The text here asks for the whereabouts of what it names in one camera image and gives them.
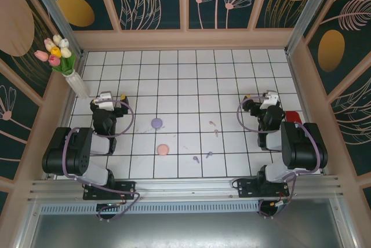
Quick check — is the red toy shovel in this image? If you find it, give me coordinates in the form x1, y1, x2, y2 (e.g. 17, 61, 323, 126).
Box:
285, 111, 304, 125

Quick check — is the white ribbed vase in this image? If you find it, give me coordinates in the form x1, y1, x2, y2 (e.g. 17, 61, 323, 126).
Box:
64, 70, 90, 100

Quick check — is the artificial tulip bouquet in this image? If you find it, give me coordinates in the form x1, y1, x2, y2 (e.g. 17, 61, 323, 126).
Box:
34, 34, 77, 75

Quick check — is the grey metal panel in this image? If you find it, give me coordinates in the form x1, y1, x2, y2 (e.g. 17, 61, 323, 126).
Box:
28, 213, 351, 248

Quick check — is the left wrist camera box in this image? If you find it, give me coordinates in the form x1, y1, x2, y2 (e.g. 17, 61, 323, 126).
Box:
95, 92, 114, 111

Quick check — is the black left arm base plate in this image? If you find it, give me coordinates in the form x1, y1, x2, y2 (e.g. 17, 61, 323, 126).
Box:
83, 180, 137, 201

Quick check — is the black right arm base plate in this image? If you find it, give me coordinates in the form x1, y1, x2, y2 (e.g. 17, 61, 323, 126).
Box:
237, 178, 290, 199

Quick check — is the aluminium frame post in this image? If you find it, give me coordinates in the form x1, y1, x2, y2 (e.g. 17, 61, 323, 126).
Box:
285, 0, 339, 55
23, 0, 85, 55

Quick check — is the aluminium mounting rail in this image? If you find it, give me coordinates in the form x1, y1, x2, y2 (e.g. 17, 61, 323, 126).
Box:
27, 174, 345, 203

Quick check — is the slotted grey cable duct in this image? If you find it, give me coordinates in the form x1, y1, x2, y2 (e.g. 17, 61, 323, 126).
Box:
39, 200, 261, 216

